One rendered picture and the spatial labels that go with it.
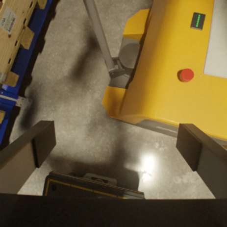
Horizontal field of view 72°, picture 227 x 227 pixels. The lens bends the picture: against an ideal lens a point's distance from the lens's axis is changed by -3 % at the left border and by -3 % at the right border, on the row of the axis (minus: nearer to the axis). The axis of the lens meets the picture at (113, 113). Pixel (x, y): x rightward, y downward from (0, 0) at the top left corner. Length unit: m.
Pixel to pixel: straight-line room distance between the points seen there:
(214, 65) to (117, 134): 1.00
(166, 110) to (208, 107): 0.13
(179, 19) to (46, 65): 1.35
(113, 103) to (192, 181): 0.92
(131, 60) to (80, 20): 0.93
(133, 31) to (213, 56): 0.76
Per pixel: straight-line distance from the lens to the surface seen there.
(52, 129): 0.16
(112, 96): 1.09
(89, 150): 1.46
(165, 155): 1.44
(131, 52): 1.08
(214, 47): 0.63
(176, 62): 0.58
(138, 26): 1.28
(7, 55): 1.39
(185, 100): 0.54
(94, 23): 0.69
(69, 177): 1.20
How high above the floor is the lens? 1.40
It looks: 80 degrees down
